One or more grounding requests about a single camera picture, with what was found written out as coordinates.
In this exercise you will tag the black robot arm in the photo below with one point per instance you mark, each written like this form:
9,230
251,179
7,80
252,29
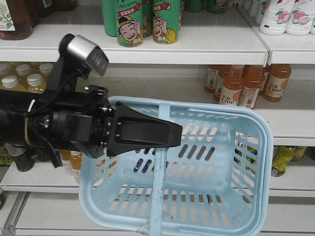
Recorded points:
18,113

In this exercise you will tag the white top left shelf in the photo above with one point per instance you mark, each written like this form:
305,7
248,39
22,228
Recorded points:
204,38

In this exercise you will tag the orange tea bottle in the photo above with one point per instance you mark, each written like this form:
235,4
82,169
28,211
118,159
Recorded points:
278,79
232,86
252,82

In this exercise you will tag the white middle left shelf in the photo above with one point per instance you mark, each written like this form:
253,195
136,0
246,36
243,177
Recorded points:
42,177

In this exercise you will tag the light blue plastic basket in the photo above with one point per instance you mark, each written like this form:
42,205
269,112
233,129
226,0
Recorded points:
215,183

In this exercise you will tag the white bottom right shelf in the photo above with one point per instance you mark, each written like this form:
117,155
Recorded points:
290,216

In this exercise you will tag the pale green drink bottle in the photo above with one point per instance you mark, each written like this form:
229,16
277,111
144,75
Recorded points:
12,83
36,83
45,68

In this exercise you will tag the white upper right shelf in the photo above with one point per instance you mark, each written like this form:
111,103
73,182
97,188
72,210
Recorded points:
292,119

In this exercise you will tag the white top right shelf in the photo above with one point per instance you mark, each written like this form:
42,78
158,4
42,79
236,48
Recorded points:
286,48

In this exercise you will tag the green cartoon tea bottle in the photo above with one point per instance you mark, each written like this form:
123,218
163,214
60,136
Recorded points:
166,19
129,22

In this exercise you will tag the white peach drink bottle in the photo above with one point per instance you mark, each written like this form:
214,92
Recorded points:
276,16
301,18

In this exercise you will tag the dark tea bottle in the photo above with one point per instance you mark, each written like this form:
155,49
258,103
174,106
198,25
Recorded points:
22,160

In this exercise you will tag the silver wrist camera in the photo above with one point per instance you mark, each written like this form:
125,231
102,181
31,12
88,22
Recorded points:
80,51

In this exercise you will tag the yellow lemon tea bottle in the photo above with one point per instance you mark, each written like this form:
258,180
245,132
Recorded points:
299,153
282,157

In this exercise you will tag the brown flower tea bottle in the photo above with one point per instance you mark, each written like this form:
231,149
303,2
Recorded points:
17,19

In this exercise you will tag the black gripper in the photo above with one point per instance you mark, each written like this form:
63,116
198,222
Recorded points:
85,121

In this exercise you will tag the orange juice bottle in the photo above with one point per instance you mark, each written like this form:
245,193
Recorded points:
76,160

